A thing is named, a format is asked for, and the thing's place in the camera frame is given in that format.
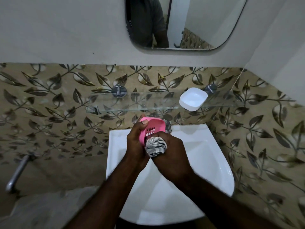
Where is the person's left hand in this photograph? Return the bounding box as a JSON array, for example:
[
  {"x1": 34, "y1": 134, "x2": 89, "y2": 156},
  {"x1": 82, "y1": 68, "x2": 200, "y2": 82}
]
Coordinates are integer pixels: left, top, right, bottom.
[{"x1": 125, "y1": 114, "x2": 150, "y2": 172}]

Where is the checkered cleaning cloth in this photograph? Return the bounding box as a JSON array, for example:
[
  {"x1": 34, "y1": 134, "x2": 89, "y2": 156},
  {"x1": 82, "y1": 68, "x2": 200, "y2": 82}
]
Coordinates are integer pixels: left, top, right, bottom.
[{"x1": 145, "y1": 136, "x2": 168, "y2": 158}]

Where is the person's left forearm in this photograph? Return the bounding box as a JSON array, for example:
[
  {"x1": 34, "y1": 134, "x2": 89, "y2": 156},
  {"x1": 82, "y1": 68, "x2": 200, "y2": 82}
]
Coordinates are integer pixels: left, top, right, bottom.
[{"x1": 64, "y1": 164, "x2": 146, "y2": 229}]

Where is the person's right hand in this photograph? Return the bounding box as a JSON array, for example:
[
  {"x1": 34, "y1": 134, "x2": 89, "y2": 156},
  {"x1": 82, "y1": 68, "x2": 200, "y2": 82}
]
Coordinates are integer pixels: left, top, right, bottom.
[{"x1": 151, "y1": 131, "x2": 195, "y2": 186}]

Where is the glass shelf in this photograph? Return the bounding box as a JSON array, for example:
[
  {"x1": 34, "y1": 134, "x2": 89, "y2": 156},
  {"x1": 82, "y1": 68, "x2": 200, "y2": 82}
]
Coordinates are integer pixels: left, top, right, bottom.
[{"x1": 85, "y1": 90, "x2": 243, "y2": 114}]

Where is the rounded wall mirror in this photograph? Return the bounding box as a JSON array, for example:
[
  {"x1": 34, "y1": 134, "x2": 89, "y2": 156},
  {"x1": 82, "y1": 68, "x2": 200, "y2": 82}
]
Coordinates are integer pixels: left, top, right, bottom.
[{"x1": 124, "y1": 0, "x2": 249, "y2": 51}]

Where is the pink soap dish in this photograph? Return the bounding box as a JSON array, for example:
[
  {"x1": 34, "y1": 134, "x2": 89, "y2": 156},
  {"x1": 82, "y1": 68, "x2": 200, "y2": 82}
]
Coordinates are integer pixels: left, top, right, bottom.
[{"x1": 138, "y1": 117, "x2": 166, "y2": 147}]

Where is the chrome wall tap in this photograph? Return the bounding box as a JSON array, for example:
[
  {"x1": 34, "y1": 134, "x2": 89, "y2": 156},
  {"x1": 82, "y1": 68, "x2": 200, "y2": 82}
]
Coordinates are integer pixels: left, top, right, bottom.
[{"x1": 5, "y1": 154, "x2": 36, "y2": 193}]

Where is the white sink basin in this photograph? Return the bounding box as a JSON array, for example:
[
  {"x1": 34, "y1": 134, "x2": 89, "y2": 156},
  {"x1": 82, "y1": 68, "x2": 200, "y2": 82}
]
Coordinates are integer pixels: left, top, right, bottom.
[{"x1": 105, "y1": 124, "x2": 235, "y2": 226}]

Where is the white soap dish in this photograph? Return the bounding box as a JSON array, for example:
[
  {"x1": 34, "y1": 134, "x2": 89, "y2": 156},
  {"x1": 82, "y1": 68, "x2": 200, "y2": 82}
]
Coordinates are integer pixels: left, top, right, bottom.
[{"x1": 179, "y1": 87, "x2": 208, "y2": 112}]

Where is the person's right forearm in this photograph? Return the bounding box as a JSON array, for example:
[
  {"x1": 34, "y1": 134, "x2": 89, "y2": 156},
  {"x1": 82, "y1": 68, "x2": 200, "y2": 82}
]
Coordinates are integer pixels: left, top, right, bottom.
[{"x1": 181, "y1": 174, "x2": 281, "y2": 229}]

